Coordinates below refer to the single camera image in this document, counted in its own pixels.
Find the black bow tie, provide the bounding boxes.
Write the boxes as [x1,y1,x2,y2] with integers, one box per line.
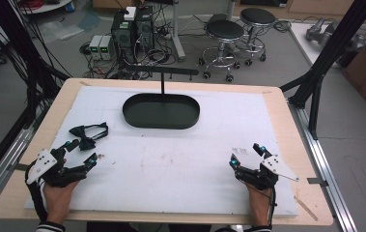
[69,122,109,152]

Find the black hanger rack oval tray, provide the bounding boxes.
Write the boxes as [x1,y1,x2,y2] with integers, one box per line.
[122,64,201,131]

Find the black computer tower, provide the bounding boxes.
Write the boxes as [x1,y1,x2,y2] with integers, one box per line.
[134,5,155,53]
[110,10,137,63]

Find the tangle of floor cables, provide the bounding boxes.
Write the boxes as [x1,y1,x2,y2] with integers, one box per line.
[78,6,184,80]

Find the person's left hand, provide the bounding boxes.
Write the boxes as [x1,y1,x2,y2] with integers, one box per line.
[42,180,80,224]

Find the thin wooden stick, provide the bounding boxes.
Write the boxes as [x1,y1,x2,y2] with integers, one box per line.
[294,195,320,222]

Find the black round stool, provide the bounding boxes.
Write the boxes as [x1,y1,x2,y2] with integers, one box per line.
[197,19,246,83]
[239,7,277,68]

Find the grey machine part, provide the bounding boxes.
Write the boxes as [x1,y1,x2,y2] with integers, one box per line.
[305,16,366,52]

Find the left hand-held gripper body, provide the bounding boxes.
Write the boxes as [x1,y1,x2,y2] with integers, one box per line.
[25,148,88,189]

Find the round white table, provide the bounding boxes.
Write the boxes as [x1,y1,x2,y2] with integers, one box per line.
[18,0,73,15]

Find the grey power supply unit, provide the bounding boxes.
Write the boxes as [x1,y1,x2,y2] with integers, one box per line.
[99,35,115,61]
[89,35,103,61]

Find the grey table leg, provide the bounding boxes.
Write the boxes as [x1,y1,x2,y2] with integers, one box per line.
[170,0,187,63]

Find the aluminium rail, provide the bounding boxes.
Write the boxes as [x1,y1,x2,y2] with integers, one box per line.
[287,99,359,232]
[0,125,39,212]

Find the white foam mat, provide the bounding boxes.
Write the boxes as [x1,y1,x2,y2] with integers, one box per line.
[23,85,299,218]

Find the person's right hand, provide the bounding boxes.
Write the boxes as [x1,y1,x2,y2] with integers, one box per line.
[246,185,273,227]

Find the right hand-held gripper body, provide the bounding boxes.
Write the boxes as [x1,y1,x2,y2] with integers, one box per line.
[235,154,300,191]

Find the striped sleeve cuff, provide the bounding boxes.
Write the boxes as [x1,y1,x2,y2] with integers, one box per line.
[35,219,67,232]

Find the white side table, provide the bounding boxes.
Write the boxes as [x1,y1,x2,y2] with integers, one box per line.
[289,21,366,70]

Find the white box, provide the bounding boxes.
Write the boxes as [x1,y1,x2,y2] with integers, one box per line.
[123,6,137,22]

